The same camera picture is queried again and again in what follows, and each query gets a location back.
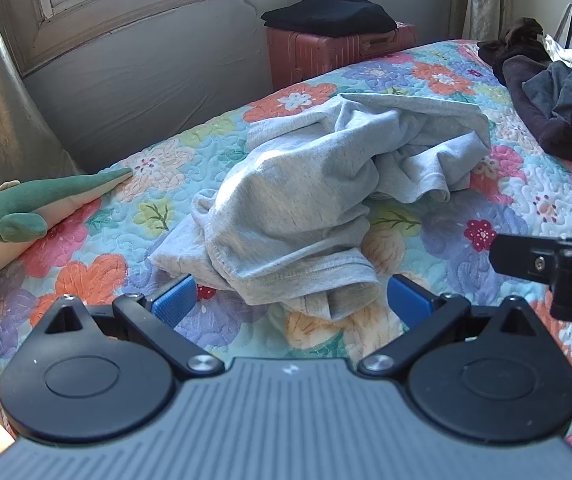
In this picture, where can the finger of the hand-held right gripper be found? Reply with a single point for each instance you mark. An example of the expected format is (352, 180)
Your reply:
(526, 257)

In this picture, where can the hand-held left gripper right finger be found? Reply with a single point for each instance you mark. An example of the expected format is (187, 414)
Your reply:
(406, 294)

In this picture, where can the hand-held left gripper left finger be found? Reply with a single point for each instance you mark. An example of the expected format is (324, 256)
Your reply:
(176, 299)

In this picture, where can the black folded clothes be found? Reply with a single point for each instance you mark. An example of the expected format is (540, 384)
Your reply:
(331, 15)

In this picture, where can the floral quilt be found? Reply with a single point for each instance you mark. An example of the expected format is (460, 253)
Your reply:
(466, 200)

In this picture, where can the dark purple garment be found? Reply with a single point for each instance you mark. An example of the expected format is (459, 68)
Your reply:
(531, 110)

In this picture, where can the dark grey garment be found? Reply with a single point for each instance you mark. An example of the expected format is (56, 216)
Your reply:
(566, 90)

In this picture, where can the green plush toy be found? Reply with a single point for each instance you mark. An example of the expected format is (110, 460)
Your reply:
(31, 200)

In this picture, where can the white cloth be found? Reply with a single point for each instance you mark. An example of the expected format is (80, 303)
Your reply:
(561, 50)

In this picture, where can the brown fluffy garment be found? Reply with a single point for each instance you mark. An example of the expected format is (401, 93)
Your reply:
(511, 40)

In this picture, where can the pink suitcase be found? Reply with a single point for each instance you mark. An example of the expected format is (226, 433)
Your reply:
(311, 52)

